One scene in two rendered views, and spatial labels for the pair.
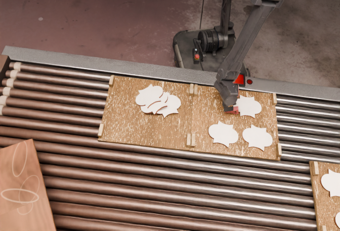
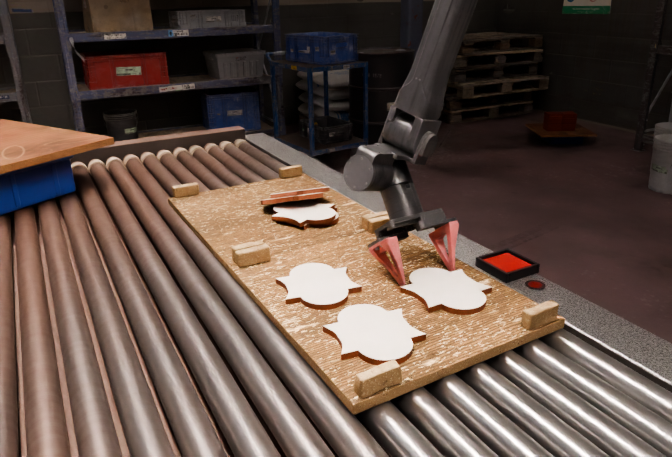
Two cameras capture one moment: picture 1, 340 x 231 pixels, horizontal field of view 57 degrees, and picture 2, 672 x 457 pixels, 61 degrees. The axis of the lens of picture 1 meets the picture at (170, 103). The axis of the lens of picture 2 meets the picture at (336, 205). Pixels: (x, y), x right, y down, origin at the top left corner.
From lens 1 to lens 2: 1.36 m
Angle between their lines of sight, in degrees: 59
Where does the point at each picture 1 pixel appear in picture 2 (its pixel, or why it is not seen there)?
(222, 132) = (320, 279)
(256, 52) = not seen: outside the picture
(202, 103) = (364, 244)
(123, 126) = (216, 204)
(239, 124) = (378, 297)
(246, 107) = (440, 287)
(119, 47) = not seen: hidden behind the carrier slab
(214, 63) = not seen: hidden behind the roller
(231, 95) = (361, 151)
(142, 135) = (213, 220)
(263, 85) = (568, 306)
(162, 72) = (379, 204)
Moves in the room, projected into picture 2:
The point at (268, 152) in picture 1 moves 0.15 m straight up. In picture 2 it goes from (352, 371) to (351, 261)
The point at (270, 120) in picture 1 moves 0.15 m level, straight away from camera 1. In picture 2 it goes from (469, 339) to (586, 345)
